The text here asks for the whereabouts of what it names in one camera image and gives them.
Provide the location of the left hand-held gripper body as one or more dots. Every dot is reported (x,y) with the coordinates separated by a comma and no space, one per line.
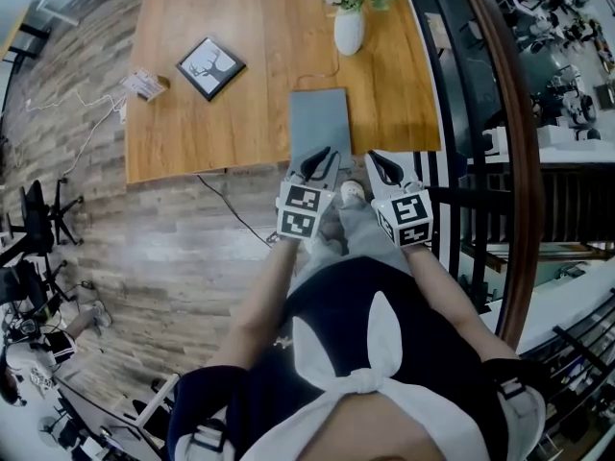
(300,219)

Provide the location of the white table leg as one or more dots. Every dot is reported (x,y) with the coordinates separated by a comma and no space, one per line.
(211,172)

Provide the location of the white ribbed vase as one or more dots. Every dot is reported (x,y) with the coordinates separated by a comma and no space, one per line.
(349,34)

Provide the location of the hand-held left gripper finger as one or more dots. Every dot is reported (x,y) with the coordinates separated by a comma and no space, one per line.
(327,166)
(314,159)

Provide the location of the wooden card holder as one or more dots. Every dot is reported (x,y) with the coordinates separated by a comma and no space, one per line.
(144,85)

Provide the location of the person's right forearm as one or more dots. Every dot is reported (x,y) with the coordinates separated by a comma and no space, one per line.
(447,296)

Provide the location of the person's navy and white top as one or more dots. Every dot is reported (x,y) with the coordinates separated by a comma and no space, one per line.
(341,310)

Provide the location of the black deer picture frame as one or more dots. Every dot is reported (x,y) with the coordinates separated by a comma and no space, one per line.
(210,69)

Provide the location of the person's right white shoe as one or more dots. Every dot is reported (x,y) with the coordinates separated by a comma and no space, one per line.
(351,191)

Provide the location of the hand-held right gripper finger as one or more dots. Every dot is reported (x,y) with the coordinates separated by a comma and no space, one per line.
(383,175)
(393,171)

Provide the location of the black office chair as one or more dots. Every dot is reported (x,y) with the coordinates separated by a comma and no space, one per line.
(154,401)
(24,286)
(38,219)

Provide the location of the wooden desk with black legs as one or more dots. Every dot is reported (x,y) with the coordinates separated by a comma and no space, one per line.
(19,41)

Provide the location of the black metal railing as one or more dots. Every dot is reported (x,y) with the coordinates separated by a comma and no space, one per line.
(480,200)
(581,353)

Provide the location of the grey desk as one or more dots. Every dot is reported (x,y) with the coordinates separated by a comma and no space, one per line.
(105,425)

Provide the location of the white and black robot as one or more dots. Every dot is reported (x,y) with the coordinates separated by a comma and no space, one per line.
(574,99)

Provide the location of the curved wooden handrail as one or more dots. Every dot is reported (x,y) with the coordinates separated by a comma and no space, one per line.
(531,185)

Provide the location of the person's left forearm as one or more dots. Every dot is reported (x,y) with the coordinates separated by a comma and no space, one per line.
(259,300)

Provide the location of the person's grey trousers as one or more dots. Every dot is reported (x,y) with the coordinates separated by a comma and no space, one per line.
(365,228)

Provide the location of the grey notebook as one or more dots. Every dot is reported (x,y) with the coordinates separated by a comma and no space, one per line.
(319,118)

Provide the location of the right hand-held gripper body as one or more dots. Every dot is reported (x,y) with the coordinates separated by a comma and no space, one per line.
(408,219)

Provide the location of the white power strip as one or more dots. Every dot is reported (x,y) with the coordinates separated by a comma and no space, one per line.
(123,112)

